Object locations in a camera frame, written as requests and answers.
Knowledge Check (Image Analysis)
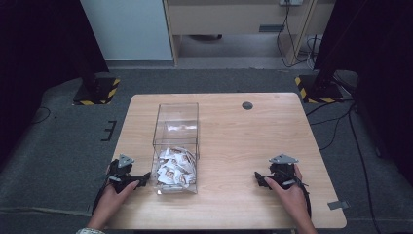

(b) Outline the long black floor cable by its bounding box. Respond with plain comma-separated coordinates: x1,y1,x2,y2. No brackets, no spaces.
348,108,383,234

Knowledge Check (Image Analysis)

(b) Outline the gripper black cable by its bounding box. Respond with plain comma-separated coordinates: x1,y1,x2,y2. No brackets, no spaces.
290,174,313,219
91,183,112,216

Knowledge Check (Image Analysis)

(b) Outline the white cabinet panel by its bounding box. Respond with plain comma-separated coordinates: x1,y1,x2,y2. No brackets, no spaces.
79,0,173,62

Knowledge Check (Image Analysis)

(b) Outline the clear plastic box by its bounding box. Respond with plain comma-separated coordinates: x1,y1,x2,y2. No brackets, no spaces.
151,102,200,196

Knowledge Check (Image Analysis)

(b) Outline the black curtain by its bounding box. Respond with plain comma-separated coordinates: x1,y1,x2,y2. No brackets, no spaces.
0,0,110,170
313,0,413,186

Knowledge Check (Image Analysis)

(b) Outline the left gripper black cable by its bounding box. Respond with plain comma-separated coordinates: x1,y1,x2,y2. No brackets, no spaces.
91,183,112,216

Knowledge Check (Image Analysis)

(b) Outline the black striped stand base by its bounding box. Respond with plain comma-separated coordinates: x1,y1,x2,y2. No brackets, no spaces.
294,73,346,104
72,76,122,106

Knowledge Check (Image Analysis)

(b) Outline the black hanging cable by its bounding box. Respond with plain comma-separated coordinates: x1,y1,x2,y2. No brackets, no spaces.
276,4,323,69

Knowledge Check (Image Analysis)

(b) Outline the person's right hand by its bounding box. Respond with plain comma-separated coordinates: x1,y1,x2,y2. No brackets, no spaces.
263,164,316,229

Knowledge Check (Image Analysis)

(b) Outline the pile of white packets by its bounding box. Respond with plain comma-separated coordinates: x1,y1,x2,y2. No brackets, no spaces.
156,146,198,191

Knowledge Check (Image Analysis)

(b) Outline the thin black floor cable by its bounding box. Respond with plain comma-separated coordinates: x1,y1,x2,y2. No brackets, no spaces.
31,106,53,126

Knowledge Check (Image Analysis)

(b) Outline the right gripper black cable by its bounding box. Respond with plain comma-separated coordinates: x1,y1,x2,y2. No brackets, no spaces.
290,174,313,219

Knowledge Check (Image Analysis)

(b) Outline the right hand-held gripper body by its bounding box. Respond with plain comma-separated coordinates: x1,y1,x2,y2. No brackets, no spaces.
268,153,300,190

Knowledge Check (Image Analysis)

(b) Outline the grey tape piece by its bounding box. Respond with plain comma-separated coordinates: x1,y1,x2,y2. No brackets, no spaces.
326,200,352,211

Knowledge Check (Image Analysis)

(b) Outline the person's left hand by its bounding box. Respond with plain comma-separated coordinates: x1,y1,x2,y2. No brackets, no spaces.
87,179,140,230

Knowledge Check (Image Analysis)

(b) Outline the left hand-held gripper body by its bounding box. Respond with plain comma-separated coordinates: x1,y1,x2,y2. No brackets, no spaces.
107,153,138,194

